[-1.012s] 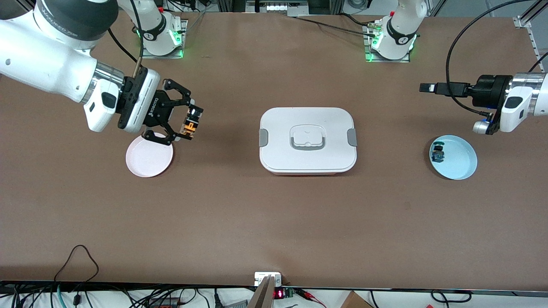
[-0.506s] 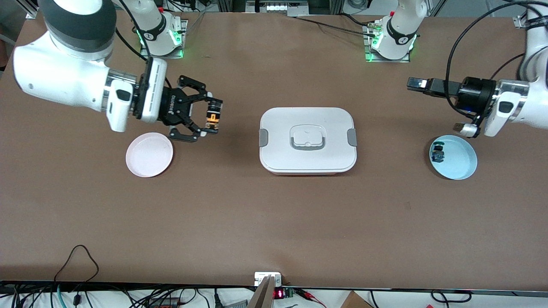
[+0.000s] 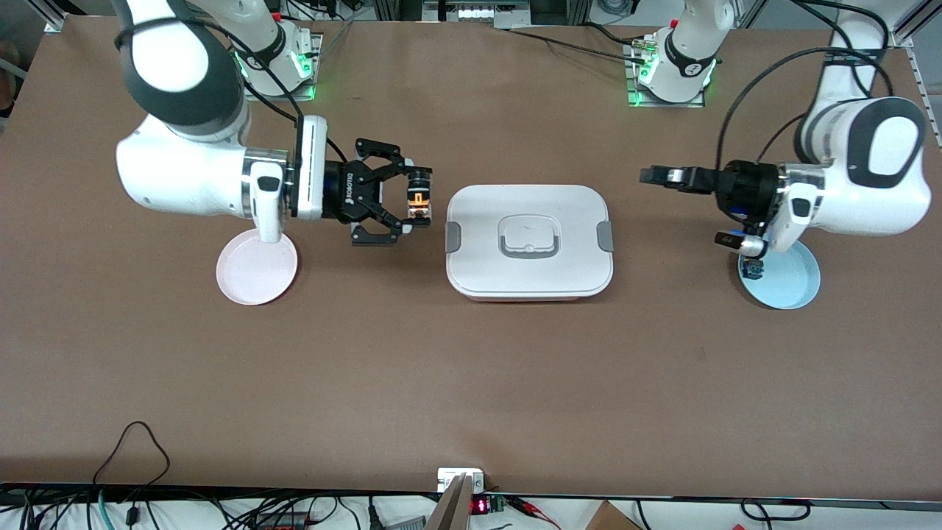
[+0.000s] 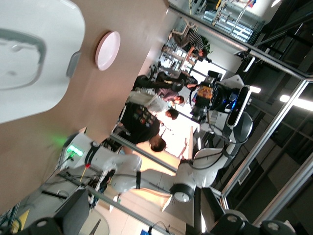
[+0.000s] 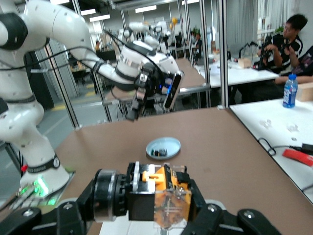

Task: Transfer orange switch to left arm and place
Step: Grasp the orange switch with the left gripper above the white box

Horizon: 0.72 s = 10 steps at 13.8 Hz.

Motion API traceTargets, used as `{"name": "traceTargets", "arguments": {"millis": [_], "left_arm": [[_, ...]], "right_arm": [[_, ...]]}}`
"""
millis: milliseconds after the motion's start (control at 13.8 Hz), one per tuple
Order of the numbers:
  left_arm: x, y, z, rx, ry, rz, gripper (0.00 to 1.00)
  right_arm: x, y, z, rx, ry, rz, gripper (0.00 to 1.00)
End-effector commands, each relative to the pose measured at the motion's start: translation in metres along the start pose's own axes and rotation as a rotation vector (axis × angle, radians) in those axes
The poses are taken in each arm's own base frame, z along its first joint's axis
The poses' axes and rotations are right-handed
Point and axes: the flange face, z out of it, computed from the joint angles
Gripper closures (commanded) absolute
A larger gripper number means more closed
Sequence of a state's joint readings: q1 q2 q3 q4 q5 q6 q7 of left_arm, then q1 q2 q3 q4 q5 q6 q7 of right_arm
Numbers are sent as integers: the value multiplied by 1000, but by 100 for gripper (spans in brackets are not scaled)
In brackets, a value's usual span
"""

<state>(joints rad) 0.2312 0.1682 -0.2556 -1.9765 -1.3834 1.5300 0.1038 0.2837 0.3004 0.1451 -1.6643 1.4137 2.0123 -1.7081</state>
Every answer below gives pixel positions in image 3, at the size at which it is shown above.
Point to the orange push-button switch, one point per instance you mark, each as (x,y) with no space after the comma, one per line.
(419,199)

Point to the brown cardboard piece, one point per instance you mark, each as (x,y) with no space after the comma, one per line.
(611,519)

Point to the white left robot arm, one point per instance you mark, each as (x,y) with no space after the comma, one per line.
(883,199)

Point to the white lidded box grey latches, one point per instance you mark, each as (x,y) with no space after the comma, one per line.
(530,265)

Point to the aluminium frame profile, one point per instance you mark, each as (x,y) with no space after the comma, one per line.
(55,18)
(923,81)

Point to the red digit display module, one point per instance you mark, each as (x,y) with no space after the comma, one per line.
(482,506)

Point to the light blue round plate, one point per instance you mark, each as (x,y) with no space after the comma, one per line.
(791,283)

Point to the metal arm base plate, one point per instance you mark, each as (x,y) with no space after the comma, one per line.
(695,101)
(313,70)

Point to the grey wooden bar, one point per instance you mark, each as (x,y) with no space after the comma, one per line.
(450,508)

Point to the red black clip leads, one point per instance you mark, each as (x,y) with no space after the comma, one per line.
(533,509)

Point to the green push-button switch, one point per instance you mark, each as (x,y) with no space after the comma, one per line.
(753,269)

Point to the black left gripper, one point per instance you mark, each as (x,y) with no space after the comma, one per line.
(745,184)

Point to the white socket block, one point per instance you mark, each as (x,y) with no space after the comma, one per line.
(450,475)

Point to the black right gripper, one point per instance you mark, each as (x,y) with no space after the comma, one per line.
(344,193)

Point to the pink round plate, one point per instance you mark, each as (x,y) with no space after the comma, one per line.
(257,272)

